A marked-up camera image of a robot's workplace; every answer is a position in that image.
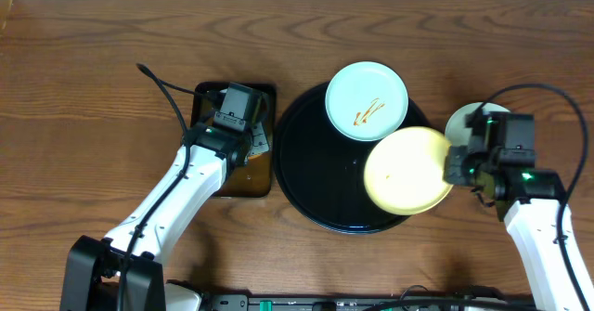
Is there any light blue plate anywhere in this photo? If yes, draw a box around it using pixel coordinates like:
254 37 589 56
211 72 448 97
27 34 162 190
325 61 409 141
445 102 510 147

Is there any yellow plate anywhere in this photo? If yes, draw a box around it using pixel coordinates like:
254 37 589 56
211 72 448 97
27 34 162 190
363 126 453 215

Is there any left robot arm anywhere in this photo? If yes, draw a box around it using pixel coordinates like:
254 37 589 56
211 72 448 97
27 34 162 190
59 120 274 310

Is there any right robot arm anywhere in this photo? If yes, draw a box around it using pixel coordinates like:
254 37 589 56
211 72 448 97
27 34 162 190
444 146 593 310

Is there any black rectangular water tray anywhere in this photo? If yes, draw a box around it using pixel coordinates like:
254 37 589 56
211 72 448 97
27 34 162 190
190 81 277 198

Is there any black round serving tray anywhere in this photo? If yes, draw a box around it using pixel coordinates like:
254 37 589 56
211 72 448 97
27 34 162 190
273 83 407 234

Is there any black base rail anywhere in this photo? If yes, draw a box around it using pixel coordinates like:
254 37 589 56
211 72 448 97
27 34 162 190
199 293 534 311

